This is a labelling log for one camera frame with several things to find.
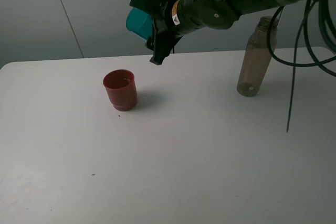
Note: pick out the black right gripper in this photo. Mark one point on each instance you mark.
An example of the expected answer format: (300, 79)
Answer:
(181, 17)

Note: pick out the teal translucent plastic cup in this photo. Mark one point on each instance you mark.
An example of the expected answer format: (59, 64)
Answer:
(140, 23)

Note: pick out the smoky translucent water bottle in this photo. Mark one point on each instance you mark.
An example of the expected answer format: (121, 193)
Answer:
(257, 58)

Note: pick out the red plastic cup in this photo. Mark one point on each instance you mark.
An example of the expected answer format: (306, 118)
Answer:
(121, 89)

